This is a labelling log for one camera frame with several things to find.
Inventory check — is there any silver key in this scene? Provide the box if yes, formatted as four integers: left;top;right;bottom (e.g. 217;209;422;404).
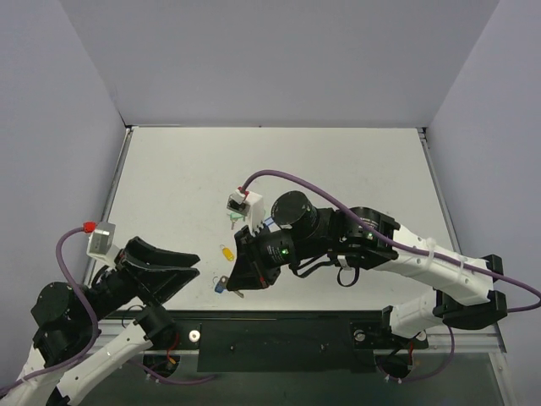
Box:
212;276;244;299

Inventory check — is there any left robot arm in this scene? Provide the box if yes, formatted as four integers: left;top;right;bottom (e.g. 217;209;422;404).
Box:
1;237;199;405

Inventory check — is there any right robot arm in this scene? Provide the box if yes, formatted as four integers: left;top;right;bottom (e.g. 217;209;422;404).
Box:
227;190;508;346

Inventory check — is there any yellow key tag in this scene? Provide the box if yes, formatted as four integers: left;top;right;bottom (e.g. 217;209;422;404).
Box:
221;245;235;261

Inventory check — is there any green key tag with key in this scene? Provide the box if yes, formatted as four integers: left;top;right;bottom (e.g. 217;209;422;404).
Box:
228;212;246;230

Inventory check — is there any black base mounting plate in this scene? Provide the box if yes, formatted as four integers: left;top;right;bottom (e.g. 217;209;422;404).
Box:
154;309;428;373

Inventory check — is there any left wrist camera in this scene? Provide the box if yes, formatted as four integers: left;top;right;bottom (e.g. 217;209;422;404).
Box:
86;222;118;262

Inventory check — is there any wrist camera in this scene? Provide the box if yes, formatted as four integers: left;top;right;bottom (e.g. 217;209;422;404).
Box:
86;222;118;262
227;187;265;235

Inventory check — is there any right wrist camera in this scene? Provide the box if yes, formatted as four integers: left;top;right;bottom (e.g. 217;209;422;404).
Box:
227;187;265;235

